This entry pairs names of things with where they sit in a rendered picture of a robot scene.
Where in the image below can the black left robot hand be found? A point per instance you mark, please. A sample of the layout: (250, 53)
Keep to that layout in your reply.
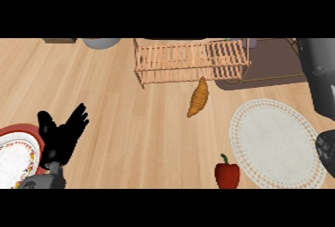
(64, 139)

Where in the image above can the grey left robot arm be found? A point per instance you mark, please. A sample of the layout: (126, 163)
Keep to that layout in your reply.
(44, 181)

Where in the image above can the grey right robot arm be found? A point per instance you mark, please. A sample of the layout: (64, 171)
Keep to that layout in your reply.
(323, 85)

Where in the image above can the brown croissant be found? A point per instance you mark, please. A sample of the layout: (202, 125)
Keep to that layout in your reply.
(199, 99)

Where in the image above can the wooden tiered shelf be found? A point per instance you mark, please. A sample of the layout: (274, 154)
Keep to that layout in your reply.
(193, 60)

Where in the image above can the white round placemat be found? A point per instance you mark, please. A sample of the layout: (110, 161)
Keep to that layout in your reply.
(275, 142)

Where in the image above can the red rimmed white plate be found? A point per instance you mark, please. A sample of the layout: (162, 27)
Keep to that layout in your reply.
(16, 156)

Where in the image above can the brown wooden block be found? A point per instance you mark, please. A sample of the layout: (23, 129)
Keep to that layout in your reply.
(60, 40)

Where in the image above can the grey bowl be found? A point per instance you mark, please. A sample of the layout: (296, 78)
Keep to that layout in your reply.
(101, 43)

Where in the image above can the red bell pepper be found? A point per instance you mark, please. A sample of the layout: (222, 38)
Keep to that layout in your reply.
(227, 176)

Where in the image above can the brown rectangular tray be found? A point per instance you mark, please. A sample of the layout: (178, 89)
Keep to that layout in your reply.
(272, 68)

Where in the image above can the purple object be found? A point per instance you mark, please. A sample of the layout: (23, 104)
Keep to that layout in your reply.
(252, 43)

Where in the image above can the dark grey speckled object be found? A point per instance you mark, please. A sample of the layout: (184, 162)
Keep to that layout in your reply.
(327, 153)

